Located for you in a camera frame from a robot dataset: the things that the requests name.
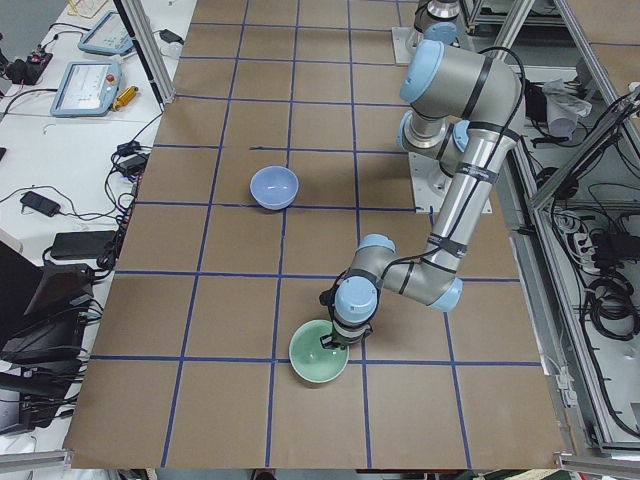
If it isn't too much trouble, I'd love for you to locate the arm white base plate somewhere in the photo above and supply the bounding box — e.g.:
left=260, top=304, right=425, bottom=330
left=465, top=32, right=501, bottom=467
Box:
left=391, top=27, right=420, bottom=66
left=408, top=153, right=453, bottom=214

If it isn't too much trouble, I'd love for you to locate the green bowl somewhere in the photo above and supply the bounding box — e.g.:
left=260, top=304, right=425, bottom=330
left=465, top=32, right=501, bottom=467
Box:
left=288, top=319, right=350, bottom=388

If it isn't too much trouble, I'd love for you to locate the black power adapter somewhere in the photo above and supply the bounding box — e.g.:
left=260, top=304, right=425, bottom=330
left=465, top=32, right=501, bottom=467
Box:
left=159, top=29, right=184, bottom=44

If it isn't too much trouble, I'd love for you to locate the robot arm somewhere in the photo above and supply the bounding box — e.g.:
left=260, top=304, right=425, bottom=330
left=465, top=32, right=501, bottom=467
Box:
left=413, top=0, right=461, bottom=45
left=319, top=22, right=525, bottom=349

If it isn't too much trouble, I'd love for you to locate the black smartphone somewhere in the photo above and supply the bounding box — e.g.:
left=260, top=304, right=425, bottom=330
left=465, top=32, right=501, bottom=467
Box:
left=20, top=191, right=61, bottom=217

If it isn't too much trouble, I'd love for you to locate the black laptop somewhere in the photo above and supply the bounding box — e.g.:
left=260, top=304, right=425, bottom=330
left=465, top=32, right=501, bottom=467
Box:
left=23, top=263, right=95, bottom=319

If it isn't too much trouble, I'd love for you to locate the near teach pendant tablet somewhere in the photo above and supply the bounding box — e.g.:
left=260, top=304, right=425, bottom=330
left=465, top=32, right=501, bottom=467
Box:
left=50, top=61, right=122, bottom=117

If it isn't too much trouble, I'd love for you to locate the blue bowl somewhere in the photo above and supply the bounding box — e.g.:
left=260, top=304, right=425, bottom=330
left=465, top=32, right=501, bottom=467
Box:
left=250, top=165, right=300, bottom=211

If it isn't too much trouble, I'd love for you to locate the teach pendant tablet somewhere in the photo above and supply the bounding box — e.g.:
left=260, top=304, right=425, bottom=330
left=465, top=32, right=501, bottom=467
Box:
left=78, top=10, right=134, bottom=56
left=50, top=61, right=122, bottom=117

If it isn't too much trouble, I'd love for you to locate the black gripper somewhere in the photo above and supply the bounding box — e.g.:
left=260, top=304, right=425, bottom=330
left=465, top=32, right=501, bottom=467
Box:
left=319, top=279, right=374, bottom=349

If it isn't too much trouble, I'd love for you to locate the gold metal cylinder tool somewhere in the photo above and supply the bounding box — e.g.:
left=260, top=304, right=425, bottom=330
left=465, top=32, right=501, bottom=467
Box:
left=112, top=85, right=139, bottom=111

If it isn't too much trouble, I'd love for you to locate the aluminium frame post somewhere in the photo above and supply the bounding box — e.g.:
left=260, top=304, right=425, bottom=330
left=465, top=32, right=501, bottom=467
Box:
left=113, top=0, right=175, bottom=105

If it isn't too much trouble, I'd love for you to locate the far teach pendant tablet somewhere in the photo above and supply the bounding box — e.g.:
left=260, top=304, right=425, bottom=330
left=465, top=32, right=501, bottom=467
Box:
left=78, top=10, right=134, bottom=56

